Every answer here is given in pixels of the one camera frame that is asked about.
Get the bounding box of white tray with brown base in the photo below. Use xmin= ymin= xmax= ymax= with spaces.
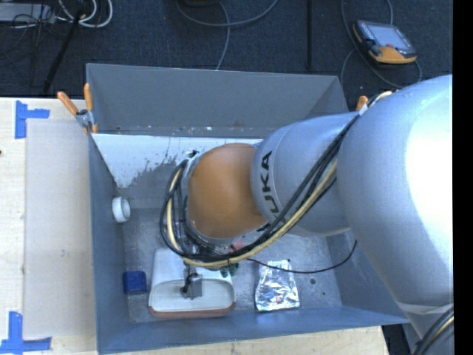
xmin=147 ymin=248 xmax=237 ymax=320

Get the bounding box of blue block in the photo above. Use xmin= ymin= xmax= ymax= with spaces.
xmin=122 ymin=270 xmax=149 ymax=296

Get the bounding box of silver foil packet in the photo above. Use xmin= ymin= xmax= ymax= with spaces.
xmin=253 ymin=259 xmax=302 ymax=313

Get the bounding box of white round cup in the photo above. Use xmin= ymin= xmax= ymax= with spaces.
xmin=111 ymin=196 xmax=132 ymax=224

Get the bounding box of pale flat board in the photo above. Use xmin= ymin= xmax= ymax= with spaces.
xmin=21 ymin=118 xmax=98 ymax=342

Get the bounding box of grey metal bin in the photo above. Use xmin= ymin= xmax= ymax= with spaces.
xmin=85 ymin=63 xmax=412 ymax=355

